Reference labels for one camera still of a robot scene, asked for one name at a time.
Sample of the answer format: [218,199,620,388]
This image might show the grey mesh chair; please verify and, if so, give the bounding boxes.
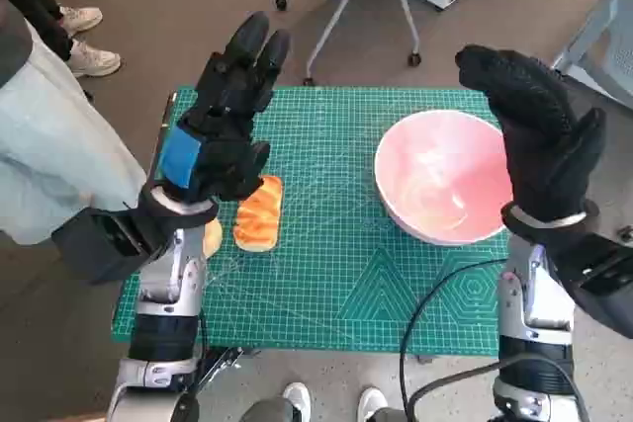
[551,0,633,112]

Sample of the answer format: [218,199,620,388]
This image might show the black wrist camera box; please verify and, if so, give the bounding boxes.
[543,223,633,339]
[51,208,164,286]

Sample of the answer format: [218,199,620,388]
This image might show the green cutting mat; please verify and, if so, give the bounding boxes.
[112,87,510,358]

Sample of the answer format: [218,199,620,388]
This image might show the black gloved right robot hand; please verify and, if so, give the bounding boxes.
[454,44,607,225]

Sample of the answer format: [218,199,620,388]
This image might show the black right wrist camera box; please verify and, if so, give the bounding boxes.
[543,223,633,339]

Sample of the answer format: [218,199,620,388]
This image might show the pink bowl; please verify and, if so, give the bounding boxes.
[374,112,515,247]

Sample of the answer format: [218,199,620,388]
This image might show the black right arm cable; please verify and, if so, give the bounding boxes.
[399,257,589,422]

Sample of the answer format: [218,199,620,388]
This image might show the round toy bread bun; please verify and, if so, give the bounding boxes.
[202,217,224,260]

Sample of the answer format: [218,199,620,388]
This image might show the black metal table rail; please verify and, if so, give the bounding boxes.
[195,345,263,393]

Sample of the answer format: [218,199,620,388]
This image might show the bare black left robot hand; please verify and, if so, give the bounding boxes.
[147,10,292,206]

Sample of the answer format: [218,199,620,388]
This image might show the white shoe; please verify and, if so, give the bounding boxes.
[356,385,390,422]
[282,381,313,422]

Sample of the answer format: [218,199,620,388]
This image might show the person in light clothing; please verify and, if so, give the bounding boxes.
[0,0,149,246]

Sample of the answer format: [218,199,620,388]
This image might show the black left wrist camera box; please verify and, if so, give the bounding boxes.
[51,208,164,286]

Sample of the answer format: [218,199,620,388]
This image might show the long toy bread loaf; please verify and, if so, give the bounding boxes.
[232,174,285,254]

